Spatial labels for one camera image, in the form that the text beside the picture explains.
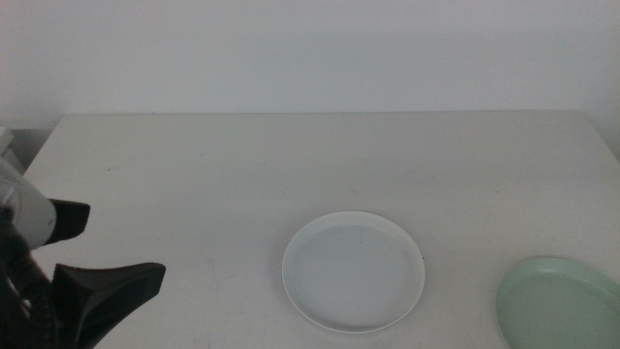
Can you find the pale green shallow bowl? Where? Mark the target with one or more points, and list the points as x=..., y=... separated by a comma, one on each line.
x=562, y=310

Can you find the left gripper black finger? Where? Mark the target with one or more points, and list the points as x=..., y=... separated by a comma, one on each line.
x=102, y=295
x=70, y=218

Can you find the white shallow bowl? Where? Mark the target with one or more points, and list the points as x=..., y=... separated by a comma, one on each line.
x=353, y=271

